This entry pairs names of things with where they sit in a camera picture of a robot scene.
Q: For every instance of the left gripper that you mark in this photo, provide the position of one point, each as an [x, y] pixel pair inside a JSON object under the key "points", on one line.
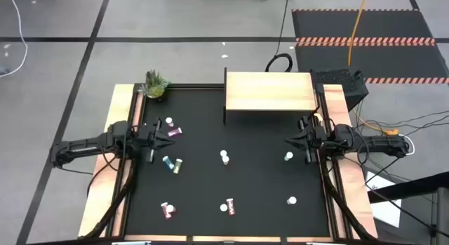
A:
{"points": [[145, 139]]}

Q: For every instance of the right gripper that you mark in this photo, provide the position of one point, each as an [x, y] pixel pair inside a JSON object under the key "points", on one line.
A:
{"points": [[317, 139]]}

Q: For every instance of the blue medicine bottle white cap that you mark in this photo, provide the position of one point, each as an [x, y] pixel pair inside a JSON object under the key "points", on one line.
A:
{"points": [[168, 163], [223, 153], [288, 155]]}

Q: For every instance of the yellow medicine bottle white cap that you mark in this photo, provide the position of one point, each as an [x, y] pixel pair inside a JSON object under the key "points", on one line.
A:
{"points": [[225, 160], [177, 166], [224, 207]]}

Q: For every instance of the red medicine bottle white cap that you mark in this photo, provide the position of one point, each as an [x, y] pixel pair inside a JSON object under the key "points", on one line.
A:
{"points": [[231, 207], [170, 208], [164, 212]]}

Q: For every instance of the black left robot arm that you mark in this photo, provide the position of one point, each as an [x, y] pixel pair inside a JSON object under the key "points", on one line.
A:
{"points": [[87, 146]]}

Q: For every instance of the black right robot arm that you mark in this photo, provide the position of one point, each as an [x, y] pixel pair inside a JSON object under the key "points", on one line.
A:
{"points": [[379, 145]]}

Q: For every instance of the wooden shelf black legs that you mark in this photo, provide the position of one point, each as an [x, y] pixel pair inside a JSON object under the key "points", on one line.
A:
{"points": [[270, 90]]}

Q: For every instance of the light wooden side board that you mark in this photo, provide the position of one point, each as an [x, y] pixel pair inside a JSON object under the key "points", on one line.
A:
{"points": [[336, 101], [117, 104]]}

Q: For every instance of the potted succulent plant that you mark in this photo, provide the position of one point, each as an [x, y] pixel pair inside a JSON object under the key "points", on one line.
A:
{"points": [[154, 87]]}

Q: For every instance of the black perforated computer case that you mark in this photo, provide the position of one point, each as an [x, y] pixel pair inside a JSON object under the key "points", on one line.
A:
{"points": [[340, 81]]}

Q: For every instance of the white paper sheet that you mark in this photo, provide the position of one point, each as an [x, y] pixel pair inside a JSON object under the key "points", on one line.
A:
{"points": [[384, 206]]}

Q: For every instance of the black beam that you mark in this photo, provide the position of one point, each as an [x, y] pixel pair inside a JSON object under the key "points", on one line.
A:
{"points": [[414, 185]]}

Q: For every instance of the black hazard-striped floor mat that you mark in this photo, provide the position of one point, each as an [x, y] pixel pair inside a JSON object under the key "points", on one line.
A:
{"points": [[386, 24]]}

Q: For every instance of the black aluminium table frame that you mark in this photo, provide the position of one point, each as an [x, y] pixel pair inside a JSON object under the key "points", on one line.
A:
{"points": [[196, 86]]}

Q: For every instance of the black diagonal frame strut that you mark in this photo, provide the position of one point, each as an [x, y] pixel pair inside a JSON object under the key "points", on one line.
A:
{"points": [[342, 210], [115, 210]]}

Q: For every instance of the grey post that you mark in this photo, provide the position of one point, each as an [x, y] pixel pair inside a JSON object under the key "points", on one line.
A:
{"points": [[442, 217]]}

